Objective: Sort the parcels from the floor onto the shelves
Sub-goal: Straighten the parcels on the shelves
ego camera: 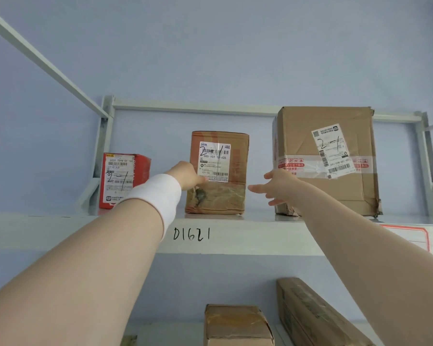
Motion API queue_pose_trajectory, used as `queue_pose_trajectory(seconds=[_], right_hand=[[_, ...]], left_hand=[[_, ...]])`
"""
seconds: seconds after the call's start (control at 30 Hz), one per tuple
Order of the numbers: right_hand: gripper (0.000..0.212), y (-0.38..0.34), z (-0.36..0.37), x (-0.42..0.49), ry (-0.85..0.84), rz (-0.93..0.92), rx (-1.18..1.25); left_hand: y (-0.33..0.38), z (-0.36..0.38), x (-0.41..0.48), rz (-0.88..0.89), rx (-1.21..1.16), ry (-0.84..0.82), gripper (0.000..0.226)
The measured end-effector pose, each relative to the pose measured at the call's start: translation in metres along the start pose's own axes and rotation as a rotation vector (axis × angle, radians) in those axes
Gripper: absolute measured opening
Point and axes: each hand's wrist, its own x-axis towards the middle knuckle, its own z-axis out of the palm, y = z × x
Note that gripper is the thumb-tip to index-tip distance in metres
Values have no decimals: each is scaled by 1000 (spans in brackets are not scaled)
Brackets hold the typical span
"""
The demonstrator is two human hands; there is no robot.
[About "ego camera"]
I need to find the person's left hand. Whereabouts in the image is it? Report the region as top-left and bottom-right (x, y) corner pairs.
(165, 161), (210, 191)

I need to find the white metal shelf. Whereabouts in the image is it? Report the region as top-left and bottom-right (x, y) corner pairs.
(0, 0), (433, 346)

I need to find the person's left forearm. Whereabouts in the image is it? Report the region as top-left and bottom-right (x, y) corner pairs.
(0, 198), (166, 346)

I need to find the long brown box 2-2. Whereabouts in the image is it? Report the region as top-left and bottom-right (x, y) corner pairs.
(276, 277), (376, 346)

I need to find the brown taped box marked 2-1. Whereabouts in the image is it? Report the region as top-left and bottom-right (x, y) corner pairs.
(184, 131), (250, 216)

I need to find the brown box yellow tape 2-2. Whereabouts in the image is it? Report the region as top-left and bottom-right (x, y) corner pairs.
(203, 303), (275, 346)

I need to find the large cardboard box red tape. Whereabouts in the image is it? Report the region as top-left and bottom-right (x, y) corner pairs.
(272, 106), (383, 218)

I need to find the red-bordered label sticker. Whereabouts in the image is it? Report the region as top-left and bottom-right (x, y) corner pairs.
(379, 223), (431, 253)

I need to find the person's right forearm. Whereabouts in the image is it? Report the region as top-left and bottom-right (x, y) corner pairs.
(292, 182), (433, 346)

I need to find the white wristband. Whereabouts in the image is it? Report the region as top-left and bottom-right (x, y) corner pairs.
(119, 173), (182, 242)

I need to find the red parcel box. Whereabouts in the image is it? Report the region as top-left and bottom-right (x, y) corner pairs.
(99, 153), (152, 210)

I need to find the person's right hand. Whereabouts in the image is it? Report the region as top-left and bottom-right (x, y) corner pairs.
(248, 168), (306, 207)

